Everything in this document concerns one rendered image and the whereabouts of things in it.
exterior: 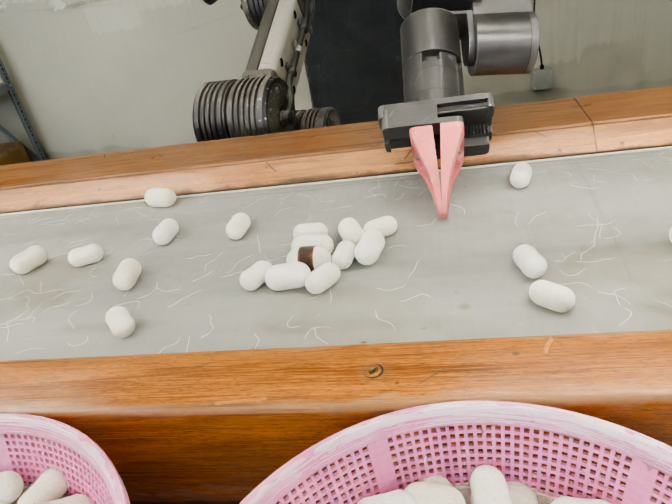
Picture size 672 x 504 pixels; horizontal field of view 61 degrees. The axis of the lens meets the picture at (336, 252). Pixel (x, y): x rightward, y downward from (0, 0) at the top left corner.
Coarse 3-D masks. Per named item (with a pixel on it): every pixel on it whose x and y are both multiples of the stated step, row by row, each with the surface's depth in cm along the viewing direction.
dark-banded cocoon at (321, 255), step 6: (318, 246) 48; (294, 252) 47; (318, 252) 47; (324, 252) 47; (288, 258) 48; (294, 258) 47; (318, 258) 47; (324, 258) 47; (330, 258) 47; (318, 264) 47
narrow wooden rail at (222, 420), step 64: (0, 384) 38; (64, 384) 37; (128, 384) 36; (192, 384) 35; (256, 384) 34; (320, 384) 33; (384, 384) 32; (448, 384) 32; (512, 384) 31; (576, 384) 30; (640, 384) 30; (128, 448) 36; (192, 448) 35; (256, 448) 34; (576, 448) 31
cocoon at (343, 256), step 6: (348, 240) 49; (342, 246) 48; (348, 246) 48; (354, 246) 48; (336, 252) 47; (342, 252) 47; (348, 252) 47; (336, 258) 47; (342, 258) 47; (348, 258) 47; (336, 264) 47; (342, 264) 47; (348, 264) 47
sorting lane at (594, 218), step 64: (256, 192) 64; (320, 192) 62; (384, 192) 59; (512, 192) 55; (576, 192) 53; (640, 192) 51; (0, 256) 61; (64, 256) 59; (128, 256) 56; (192, 256) 54; (256, 256) 52; (384, 256) 49; (448, 256) 47; (512, 256) 46; (576, 256) 44; (640, 256) 43; (0, 320) 50; (64, 320) 48; (192, 320) 45; (256, 320) 44; (320, 320) 43; (384, 320) 41; (448, 320) 40; (512, 320) 39; (576, 320) 38; (640, 320) 37
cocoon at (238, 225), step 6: (234, 216) 56; (240, 216) 56; (246, 216) 56; (234, 222) 55; (240, 222) 55; (246, 222) 56; (228, 228) 54; (234, 228) 54; (240, 228) 55; (246, 228) 55; (228, 234) 55; (234, 234) 54; (240, 234) 55
